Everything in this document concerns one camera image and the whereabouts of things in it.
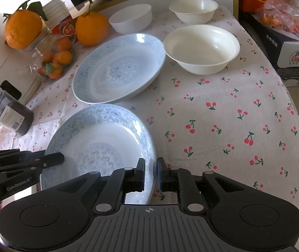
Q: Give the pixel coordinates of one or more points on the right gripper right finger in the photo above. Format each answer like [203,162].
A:
[184,184]

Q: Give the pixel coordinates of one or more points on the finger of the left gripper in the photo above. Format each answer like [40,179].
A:
[40,159]

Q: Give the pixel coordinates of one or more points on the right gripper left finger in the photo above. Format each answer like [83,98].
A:
[119,183]

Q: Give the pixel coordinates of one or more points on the blue patterned plate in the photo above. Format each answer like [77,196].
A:
[119,69]
[102,138]

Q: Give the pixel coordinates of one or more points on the large cream bowl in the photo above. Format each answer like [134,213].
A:
[202,49]

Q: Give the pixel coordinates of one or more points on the stack of white bowls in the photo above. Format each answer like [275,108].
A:
[55,11]

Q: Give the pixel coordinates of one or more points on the dark spice jar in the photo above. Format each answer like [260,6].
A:
[14,116]

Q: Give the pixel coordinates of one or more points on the glass jar of tangerines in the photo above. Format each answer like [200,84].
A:
[50,56]

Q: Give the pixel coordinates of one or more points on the red instant noodle cup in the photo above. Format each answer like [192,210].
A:
[66,28]

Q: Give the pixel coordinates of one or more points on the orange with leaves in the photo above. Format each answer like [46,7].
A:
[24,25]

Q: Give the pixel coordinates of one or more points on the orange on table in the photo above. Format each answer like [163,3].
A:
[91,28]

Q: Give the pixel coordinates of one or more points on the small white bowl left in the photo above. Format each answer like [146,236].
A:
[132,19]

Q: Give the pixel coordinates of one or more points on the Ganten water carton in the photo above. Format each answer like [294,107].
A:
[280,47]

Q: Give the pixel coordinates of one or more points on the small cream bowl right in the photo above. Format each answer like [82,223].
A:
[194,12]

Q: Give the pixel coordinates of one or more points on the plastic bag of tangerines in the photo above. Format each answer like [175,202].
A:
[280,14]

